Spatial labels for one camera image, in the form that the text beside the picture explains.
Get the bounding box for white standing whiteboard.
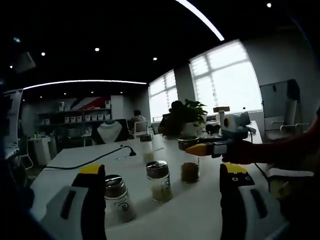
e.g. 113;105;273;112
259;79;301;132

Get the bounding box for black table power cable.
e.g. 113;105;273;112
41;144;138;171

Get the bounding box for seasoning bottle brown powder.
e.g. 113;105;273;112
177;135;201;184

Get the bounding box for brown paper bag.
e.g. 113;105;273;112
158;109;187;138

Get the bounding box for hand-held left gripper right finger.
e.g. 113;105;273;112
219;163;289;240

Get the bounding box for seasoning bottle white granules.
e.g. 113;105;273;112
145;160;174;203

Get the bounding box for large window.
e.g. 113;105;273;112
189;39;263;118

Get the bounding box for wall shelf unit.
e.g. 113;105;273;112
37;107;113;125

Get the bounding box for seasoning bottle little white powder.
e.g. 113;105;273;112
104;174;138;224

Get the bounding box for white low cabinet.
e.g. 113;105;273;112
27;136;59;167

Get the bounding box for long ceiling light strip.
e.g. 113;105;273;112
174;0;225;42
22;79;148;91

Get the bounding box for narrow window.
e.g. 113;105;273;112
148;69;179;122

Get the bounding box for white mesh chair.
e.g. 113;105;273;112
133;121;149;134

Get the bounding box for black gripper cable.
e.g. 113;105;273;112
246;126;272;178

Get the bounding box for white box on post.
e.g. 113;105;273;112
212;105;231;131

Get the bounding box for ceiling air conditioner unit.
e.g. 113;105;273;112
13;51;37;75

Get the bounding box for person's right hand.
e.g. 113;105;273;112
221;140;255;166

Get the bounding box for seasoning bottle pale powder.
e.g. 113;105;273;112
139;134;155;162

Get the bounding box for row of white storage boxes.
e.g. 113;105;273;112
63;114;111;122

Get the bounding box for white office chair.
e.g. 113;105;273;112
264;166;315;200

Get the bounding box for potted green plant white pot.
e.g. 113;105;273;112
183;98;209;137

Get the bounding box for group of round ceiling spotlights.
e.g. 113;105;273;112
9;2;273;95

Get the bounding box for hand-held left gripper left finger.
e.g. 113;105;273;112
39;164;107;240

